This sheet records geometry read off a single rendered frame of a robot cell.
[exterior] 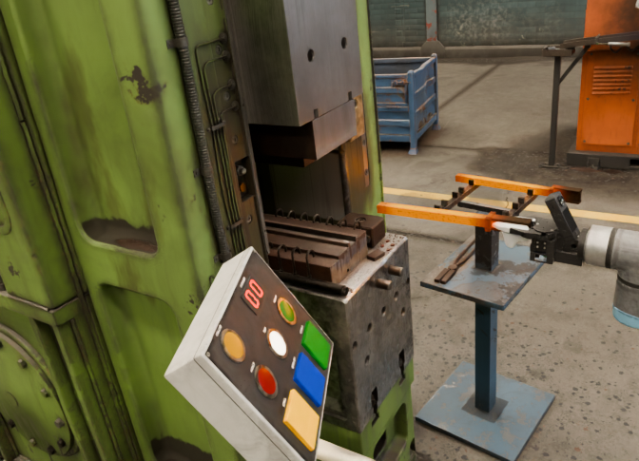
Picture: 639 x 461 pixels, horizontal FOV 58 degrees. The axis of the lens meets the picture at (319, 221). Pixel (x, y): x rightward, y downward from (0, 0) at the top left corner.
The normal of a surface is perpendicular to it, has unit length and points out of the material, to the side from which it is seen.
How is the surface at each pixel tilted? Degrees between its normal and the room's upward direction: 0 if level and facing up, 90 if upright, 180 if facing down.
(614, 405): 0
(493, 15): 89
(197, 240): 90
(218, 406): 90
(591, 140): 90
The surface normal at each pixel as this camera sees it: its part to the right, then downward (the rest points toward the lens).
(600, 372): -0.11, -0.90
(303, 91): 0.85, 0.14
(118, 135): -0.52, 0.40
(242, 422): -0.11, 0.43
